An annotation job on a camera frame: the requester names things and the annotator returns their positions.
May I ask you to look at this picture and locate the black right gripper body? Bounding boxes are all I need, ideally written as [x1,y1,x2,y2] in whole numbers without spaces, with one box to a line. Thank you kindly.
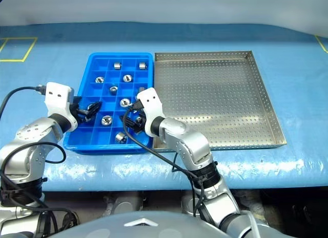
[132,112,148,134]

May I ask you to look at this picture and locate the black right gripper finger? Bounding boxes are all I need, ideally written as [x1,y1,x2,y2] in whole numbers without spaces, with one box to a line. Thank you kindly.
[119,115,137,129]

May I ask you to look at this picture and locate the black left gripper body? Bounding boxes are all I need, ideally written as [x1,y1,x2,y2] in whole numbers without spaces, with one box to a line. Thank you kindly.
[69,96,87,124]

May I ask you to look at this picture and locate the blue compartment tray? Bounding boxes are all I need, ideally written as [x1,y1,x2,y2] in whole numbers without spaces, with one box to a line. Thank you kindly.
[63,52,154,155]

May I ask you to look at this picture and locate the yellow tape outline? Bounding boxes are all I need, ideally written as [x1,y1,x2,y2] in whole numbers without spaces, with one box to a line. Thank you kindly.
[315,35,328,54]
[0,37,38,62]

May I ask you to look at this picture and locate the grey rounded housing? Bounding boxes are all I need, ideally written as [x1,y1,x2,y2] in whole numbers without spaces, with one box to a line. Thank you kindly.
[180,194,203,215]
[112,194,144,215]

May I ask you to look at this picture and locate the perforated metal tray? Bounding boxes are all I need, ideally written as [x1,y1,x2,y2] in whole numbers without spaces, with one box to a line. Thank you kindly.
[153,50,287,153]

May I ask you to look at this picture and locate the grey robot torso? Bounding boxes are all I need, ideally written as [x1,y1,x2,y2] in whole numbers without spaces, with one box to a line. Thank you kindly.
[75,209,223,238]

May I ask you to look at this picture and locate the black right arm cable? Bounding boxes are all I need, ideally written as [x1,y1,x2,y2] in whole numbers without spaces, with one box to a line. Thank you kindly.
[122,101,218,218]

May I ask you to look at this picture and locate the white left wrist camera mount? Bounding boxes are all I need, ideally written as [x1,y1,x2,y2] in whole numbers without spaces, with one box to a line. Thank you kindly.
[44,81,79,133]

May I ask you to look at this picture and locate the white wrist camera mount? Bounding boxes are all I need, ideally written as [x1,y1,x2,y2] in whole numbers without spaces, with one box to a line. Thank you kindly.
[135,87,165,136]
[44,81,79,133]

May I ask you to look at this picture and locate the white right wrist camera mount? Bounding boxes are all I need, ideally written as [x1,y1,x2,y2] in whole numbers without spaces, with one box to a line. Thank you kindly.
[135,87,165,136]

